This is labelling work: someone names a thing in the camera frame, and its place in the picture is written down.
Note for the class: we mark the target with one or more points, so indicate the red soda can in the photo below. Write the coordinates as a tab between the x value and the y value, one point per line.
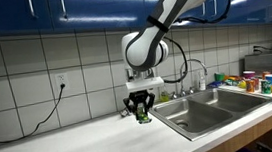
256	84

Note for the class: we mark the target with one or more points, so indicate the pink and white cup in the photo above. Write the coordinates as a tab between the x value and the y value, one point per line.
249	74

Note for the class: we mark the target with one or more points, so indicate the green tin can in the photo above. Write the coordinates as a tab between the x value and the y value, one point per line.
266	87

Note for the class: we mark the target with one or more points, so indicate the clear pump soap bottle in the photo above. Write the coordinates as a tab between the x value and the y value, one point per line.
202	83

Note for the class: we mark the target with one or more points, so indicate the stainless steel countertop appliance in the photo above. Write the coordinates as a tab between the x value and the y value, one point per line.
265	64

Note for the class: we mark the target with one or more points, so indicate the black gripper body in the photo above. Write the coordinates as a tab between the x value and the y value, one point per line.
139	96

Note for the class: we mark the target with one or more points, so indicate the stainless steel double sink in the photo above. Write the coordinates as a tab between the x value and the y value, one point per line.
213	112

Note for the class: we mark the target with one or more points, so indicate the chrome gooseneck faucet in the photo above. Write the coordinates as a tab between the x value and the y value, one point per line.
193	61

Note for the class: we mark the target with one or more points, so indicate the small red container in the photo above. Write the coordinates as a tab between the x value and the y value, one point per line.
265	74

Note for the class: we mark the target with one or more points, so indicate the blue upper cabinets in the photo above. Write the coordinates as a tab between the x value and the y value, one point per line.
102	9

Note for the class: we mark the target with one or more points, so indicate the blue snack packet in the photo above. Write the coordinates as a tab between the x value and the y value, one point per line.
214	84

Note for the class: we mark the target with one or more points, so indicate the orange soda can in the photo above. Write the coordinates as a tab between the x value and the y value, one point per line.
249	85

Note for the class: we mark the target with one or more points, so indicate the green and white packet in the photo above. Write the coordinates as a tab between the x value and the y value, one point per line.
232	81

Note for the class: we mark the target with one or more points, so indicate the yellow dish soap bottle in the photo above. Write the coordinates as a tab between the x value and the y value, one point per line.
164	97

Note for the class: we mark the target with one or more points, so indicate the white wall outlet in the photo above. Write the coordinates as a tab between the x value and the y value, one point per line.
61	80

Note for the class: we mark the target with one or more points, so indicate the yellow toy fruit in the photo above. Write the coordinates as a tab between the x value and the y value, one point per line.
242	84

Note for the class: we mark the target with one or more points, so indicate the green plastic cup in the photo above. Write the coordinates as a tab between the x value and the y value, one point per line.
219	77

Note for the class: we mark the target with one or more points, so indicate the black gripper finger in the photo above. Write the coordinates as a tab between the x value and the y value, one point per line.
129	105
151	101

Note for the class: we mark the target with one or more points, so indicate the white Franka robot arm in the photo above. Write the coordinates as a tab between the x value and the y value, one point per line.
146	48

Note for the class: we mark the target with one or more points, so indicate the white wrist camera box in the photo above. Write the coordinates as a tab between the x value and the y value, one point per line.
145	84

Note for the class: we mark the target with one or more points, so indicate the green snack bar pack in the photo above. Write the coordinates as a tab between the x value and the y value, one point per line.
143	115

